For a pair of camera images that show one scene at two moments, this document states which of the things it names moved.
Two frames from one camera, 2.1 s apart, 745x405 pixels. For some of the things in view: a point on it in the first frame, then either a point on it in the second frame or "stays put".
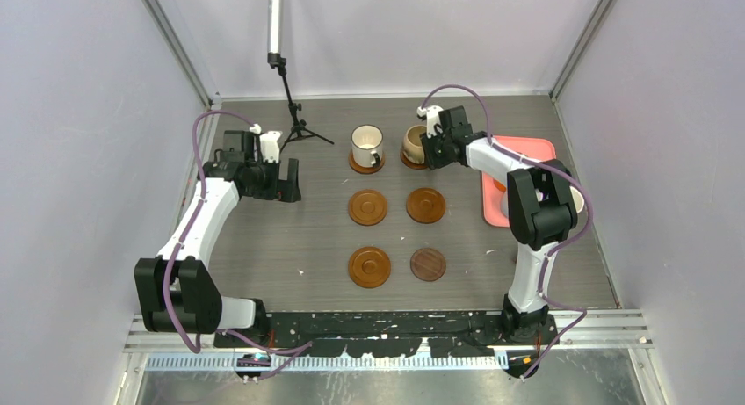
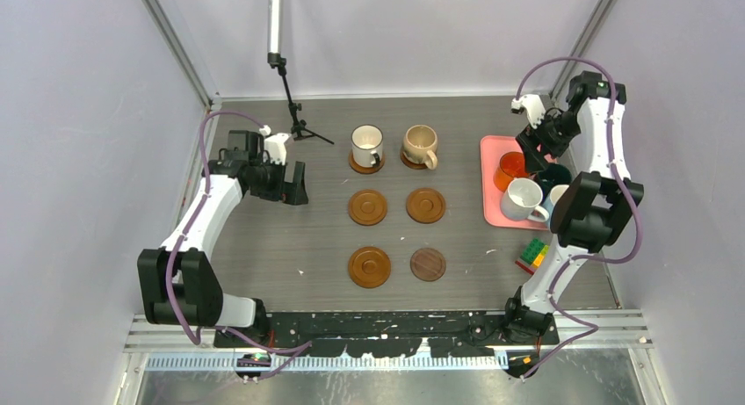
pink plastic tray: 539,148 stays put
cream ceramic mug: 366,155 stays put
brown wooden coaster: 365,169 stays put
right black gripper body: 436,149 to 553,134
